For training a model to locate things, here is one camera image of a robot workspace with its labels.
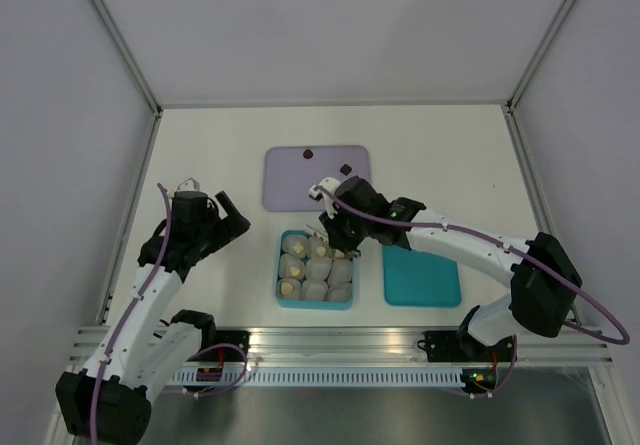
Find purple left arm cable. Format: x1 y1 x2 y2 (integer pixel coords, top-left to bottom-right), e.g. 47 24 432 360
88 182 174 445

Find teal box lid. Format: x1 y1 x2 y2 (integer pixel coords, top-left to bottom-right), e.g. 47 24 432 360
382 246 462 308

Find right aluminium frame post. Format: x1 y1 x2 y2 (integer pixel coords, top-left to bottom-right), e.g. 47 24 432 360
503 0 601 326

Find teal chocolate box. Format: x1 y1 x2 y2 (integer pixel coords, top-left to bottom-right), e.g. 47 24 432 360
274 230 358 311

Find white slotted cable duct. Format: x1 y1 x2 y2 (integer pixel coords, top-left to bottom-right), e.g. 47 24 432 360
154 368 466 387

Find white paper cup front-left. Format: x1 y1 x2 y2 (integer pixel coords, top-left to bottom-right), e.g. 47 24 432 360
277 278 302 300

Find aluminium frame post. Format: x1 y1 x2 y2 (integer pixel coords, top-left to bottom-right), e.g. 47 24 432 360
87 0 162 168
503 0 601 326

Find white paper cup back-right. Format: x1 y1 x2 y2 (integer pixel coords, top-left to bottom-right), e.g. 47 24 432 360
331 249 350 261

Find white paper cup back-left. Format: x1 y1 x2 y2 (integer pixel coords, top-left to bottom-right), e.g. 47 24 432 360
281 234 308 259

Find aluminium mounting rail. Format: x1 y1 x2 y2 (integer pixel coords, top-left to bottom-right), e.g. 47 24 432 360
64 322 614 366

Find white paper cup middle-right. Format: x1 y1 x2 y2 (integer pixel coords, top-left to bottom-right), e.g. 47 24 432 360
327 259 353 287

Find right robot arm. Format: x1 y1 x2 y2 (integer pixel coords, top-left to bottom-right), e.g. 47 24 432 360
309 176 581 360

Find left aluminium frame post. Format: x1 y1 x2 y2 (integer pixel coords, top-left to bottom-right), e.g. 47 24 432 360
87 0 162 168

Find white paper cup middle-left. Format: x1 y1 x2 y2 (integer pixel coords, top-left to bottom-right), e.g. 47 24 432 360
278 254 305 280

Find white paper cup centre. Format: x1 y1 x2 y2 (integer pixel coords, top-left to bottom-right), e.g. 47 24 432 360
305 257 333 281

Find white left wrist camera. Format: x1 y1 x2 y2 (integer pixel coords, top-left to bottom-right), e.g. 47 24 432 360
176 177 200 192

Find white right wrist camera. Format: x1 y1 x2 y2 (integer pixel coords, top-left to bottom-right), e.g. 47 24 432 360
309 177 341 219

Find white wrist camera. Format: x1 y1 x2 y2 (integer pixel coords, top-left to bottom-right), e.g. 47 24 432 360
176 177 200 192
309 177 341 219

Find white paper cup front-right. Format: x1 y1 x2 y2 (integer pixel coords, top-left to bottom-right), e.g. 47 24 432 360
325 282 353 302

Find lilac plastic tray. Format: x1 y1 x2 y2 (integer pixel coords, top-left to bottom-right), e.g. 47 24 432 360
262 145 371 212

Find white paper cup front-middle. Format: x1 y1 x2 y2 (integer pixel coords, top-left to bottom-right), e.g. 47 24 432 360
301 279 328 302

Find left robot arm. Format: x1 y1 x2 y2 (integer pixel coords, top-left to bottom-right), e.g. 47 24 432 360
55 190 250 444

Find white metal tweezers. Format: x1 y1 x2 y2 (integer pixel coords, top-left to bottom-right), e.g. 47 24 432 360
304 224 329 243

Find white paper cup back-middle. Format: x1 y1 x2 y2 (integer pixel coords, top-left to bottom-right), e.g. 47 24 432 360
307 236 331 259

